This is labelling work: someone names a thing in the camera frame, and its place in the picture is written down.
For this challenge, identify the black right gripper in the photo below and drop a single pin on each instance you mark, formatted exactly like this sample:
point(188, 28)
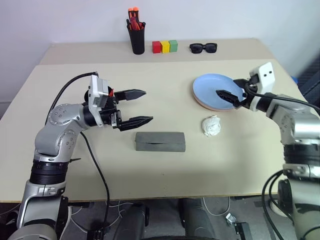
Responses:
point(252, 86)

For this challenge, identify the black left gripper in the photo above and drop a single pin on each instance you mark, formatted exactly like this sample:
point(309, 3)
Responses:
point(110, 117)

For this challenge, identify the red marker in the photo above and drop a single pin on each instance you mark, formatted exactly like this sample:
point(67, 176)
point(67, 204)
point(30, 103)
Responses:
point(111, 92)

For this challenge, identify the light blue plate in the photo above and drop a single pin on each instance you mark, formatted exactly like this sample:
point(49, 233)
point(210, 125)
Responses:
point(207, 87)

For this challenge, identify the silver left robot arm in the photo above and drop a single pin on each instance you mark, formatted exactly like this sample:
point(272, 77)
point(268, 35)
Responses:
point(57, 140)

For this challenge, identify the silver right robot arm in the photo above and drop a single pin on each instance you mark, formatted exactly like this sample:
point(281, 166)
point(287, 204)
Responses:
point(300, 125)

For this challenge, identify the grey felt glasses case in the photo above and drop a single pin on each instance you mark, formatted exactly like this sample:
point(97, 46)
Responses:
point(160, 138)

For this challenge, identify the black tool holder cup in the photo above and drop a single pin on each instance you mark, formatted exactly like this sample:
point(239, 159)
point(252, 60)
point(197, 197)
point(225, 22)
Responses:
point(137, 42)

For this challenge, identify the pink plate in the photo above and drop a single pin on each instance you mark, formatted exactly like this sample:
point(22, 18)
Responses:
point(207, 107)

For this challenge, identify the crumpled white paper ball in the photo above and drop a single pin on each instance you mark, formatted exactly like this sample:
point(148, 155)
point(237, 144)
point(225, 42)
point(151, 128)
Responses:
point(211, 125)

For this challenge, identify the black sunglasses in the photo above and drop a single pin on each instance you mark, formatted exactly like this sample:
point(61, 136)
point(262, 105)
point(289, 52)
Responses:
point(197, 48)

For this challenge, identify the red wooden block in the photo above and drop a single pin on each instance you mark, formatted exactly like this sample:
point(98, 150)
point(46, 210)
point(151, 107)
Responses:
point(156, 48)

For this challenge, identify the yellow wooden block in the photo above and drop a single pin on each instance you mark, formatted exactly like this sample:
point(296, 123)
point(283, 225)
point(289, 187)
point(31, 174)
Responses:
point(165, 47)

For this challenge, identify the green wooden block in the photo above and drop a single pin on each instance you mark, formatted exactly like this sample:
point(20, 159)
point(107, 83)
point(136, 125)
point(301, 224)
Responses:
point(173, 46)

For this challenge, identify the small black pen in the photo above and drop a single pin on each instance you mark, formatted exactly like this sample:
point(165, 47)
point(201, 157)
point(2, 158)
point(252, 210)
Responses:
point(144, 25)

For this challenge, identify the dark rounded shape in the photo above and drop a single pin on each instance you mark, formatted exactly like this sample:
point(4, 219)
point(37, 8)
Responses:
point(132, 222)
point(195, 220)

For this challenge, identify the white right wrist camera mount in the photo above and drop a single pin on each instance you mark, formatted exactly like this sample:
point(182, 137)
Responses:
point(266, 75)

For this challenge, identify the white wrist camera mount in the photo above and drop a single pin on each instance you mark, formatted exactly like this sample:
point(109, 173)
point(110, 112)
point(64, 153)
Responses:
point(96, 92)
point(266, 75)

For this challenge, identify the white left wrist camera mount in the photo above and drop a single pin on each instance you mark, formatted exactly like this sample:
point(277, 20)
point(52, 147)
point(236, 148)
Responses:
point(96, 92)

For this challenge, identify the small metal bracket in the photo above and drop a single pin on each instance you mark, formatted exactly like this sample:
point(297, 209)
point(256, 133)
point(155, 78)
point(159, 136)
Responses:
point(231, 219)

